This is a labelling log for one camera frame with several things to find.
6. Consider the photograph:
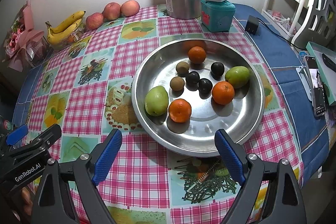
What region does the red apple right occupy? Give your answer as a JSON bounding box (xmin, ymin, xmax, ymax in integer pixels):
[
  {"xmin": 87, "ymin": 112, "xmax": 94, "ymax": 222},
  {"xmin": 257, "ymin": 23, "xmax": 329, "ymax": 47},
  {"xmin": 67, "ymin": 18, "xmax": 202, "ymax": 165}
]
[{"xmin": 121, "ymin": 0, "xmax": 140, "ymax": 16}]

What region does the brown kiwi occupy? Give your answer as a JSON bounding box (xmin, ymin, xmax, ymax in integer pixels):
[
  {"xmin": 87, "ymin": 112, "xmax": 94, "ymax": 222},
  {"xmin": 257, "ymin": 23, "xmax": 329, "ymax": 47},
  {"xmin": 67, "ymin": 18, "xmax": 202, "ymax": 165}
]
[
  {"xmin": 170, "ymin": 76, "xmax": 185, "ymax": 92},
  {"xmin": 175, "ymin": 61, "xmax": 190, "ymax": 75}
]

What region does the black power adapter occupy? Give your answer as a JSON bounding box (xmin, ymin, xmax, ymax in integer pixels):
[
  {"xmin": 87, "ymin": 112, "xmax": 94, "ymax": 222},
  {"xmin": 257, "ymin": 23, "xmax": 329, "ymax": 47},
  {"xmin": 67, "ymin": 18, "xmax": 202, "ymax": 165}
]
[{"xmin": 245, "ymin": 15, "xmax": 259, "ymax": 35}]

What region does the person left hand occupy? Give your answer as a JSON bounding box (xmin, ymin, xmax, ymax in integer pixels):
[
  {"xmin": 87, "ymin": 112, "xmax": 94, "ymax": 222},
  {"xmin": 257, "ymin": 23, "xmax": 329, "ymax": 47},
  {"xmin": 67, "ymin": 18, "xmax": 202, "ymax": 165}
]
[{"xmin": 12, "ymin": 186, "xmax": 33, "ymax": 222}]

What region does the red apple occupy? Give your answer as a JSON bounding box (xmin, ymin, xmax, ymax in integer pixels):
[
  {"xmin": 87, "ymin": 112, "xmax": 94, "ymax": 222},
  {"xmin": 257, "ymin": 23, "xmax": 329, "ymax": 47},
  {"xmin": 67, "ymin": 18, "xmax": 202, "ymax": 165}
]
[
  {"xmin": 86, "ymin": 12, "xmax": 104, "ymax": 30},
  {"xmin": 121, "ymin": 0, "xmax": 140, "ymax": 16},
  {"xmin": 102, "ymin": 2, "xmax": 121, "ymax": 21}
]

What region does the pink flower bouquet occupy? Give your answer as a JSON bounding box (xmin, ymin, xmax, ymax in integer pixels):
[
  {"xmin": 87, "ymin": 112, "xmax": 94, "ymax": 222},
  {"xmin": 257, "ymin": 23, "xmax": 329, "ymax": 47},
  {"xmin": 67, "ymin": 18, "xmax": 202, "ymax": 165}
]
[{"xmin": 3, "ymin": 1, "xmax": 50, "ymax": 72}]

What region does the blue denim table cover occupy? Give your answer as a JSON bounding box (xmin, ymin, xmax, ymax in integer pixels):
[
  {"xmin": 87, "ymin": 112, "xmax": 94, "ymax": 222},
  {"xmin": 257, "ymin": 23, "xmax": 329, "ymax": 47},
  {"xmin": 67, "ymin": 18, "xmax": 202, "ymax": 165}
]
[{"xmin": 11, "ymin": 3, "xmax": 330, "ymax": 183}]

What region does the red apple left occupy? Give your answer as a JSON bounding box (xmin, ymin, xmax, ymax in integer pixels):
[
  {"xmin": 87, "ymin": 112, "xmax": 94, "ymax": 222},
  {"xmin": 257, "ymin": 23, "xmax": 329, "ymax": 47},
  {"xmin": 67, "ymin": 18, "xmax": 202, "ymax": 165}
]
[{"xmin": 86, "ymin": 12, "xmax": 104, "ymax": 30}]

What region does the medium orange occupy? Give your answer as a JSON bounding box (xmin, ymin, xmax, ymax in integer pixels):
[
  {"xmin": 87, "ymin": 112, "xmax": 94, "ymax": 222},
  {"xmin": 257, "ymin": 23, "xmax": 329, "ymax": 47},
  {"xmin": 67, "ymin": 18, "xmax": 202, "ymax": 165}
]
[{"xmin": 212, "ymin": 81, "xmax": 235, "ymax": 105}]

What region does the round sticker badge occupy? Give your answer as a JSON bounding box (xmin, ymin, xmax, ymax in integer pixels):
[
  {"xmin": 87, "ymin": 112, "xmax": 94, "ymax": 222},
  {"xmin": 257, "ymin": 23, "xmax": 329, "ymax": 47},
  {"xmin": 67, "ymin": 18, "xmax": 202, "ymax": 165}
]
[{"xmin": 298, "ymin": 51, "xmax": 307, "ymax": 60}]

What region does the white plastic chair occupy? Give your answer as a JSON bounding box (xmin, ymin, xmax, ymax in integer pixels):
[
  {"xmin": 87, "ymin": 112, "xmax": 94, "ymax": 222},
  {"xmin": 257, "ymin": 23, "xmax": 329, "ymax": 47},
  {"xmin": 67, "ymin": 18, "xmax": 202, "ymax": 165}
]
[{"xmin": 292, "ymin": 0, "xmax": 335, "ymax": 50}]

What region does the checkered fruit tablecloth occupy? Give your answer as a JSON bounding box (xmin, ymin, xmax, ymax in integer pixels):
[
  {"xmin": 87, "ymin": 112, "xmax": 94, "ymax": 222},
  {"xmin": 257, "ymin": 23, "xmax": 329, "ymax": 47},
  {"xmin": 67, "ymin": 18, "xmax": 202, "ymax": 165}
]
[{"xmin": 22, "ymin": 5, "xmax": 303, "ymax": 223}]

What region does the large steel basin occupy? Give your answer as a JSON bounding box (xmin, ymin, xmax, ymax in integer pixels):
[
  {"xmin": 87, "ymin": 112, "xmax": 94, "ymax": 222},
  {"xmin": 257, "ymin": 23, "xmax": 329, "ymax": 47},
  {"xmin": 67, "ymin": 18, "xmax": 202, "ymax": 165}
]
[{"xmin": 131, "ymin": 39, "xmax": 265, "ymax": 157}]

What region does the smartphone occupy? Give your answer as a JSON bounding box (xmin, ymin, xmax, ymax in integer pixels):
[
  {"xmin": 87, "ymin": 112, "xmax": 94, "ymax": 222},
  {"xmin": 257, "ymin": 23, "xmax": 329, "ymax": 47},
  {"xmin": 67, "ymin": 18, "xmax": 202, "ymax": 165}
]
[{"xmin": 303, "ymin": 55, "xmax": 326, "ymax": 117}]

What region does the bottle with 28 label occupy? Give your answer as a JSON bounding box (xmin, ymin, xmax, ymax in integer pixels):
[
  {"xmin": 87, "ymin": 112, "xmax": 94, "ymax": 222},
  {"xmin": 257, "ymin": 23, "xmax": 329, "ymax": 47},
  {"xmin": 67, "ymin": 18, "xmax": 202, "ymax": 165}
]
[{"xmin": 0, "ymin": 116, "xmax": 15, "ymax": 135}]

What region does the clear plastic fruit tray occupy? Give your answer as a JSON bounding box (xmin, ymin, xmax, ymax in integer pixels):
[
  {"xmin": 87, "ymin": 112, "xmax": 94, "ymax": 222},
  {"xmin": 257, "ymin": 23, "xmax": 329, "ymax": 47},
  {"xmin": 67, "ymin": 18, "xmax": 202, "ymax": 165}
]
[{"xmin": 51, "ymin": 23, "xmax": 86, "ymax": 51}]

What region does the teal toy box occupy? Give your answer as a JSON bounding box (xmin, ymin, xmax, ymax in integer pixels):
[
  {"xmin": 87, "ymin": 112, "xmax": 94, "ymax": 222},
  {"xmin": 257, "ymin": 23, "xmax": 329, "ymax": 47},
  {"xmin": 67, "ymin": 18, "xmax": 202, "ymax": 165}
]
[{"xmin": 201, "ymin": 0, "xmax": 236, "ymax": 32}]

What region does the teal white box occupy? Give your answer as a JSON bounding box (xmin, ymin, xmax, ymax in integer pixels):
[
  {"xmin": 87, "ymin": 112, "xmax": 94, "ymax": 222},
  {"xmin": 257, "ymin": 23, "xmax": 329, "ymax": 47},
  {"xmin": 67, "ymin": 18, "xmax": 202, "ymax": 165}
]
[{"xmin": 306, "ymin": 42, "xmax": 336, "ymax": 106}]

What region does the small orange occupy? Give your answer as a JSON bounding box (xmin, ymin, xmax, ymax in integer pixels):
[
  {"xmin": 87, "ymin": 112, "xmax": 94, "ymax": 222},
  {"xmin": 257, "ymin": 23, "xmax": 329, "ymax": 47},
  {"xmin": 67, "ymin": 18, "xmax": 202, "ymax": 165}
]
[{"xmin": 188, "ymin": 46, "xmax": 207, "ymax": 64}]

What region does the dark plum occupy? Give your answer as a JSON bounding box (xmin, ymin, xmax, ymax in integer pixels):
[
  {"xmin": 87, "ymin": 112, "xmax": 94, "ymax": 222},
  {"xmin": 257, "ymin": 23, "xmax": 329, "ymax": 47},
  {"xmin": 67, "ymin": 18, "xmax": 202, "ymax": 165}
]
[
  {"xmin": 198, "ymin": 79, "xmax": 213, "ymax": 94},
  {"xmin": 211, "ymin": 62, "xmax": 225, "ymax": 77},
  {"xmin": 186, "ymin": 71, "xmax": 200, "ymax": 85}
]

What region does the red apple middle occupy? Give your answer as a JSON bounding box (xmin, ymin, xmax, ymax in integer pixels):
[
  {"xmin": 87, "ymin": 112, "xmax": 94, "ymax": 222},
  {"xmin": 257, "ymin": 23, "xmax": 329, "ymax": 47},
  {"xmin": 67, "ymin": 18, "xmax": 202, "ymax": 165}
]
[{"xmin": 102, "ymin": 2, "xmax": 121, "ymax": 21}]

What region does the yellow banana bunch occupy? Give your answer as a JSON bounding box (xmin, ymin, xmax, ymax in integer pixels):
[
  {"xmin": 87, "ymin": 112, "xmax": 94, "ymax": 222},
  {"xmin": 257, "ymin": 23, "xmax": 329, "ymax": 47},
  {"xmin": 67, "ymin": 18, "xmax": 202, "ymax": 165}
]
[{"xmin": 45, "ymin": 10, "xmax": 86, "ymax": 46}]

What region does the green apple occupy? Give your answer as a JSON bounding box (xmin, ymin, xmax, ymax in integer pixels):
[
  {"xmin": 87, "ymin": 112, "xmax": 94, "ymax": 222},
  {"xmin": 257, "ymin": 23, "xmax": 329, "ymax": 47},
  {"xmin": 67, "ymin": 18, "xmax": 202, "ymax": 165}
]
[
  {"xmin": 224, "ymin": 66, "xmax": 249, "ymax": 89},
  {"xmin": 145, "ymin": 85, "xmax": 169, "ymax": 117}
]

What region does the large orange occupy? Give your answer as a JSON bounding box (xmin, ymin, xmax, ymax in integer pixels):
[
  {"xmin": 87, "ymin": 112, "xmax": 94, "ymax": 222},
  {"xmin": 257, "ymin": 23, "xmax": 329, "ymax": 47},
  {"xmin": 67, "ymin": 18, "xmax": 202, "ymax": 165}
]
[{"xmin": 168, "ymin": 99, "xmax": 192, "ymax": 123}]

